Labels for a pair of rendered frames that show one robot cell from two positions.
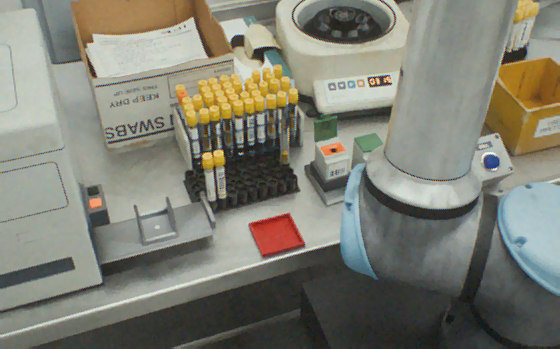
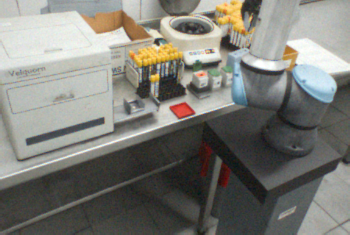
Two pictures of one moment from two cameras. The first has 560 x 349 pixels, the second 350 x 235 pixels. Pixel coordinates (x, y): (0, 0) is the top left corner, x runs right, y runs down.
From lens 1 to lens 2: 0.38 m
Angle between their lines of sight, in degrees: 12
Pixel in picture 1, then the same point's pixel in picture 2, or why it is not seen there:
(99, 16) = not seen: hidden behind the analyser
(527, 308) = (305, 108)
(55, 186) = (105, 81)
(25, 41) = (80, 23)
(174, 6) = (114, 21)
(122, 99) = not seen: hidden behind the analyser
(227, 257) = (164, 119)
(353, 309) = (227, 128)
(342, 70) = (194, 46)
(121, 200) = not seen: hidden behind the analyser
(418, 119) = (267, 36)
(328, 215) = (201, 102)
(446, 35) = (280, 1)
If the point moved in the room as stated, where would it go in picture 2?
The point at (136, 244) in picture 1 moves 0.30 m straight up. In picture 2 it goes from (126, 114) to (126, 27)
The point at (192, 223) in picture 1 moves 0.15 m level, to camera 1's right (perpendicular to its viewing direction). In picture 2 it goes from (148, 105) to (191, 103)
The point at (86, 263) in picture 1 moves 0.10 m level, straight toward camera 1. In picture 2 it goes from (108, 120) to (125, 140)
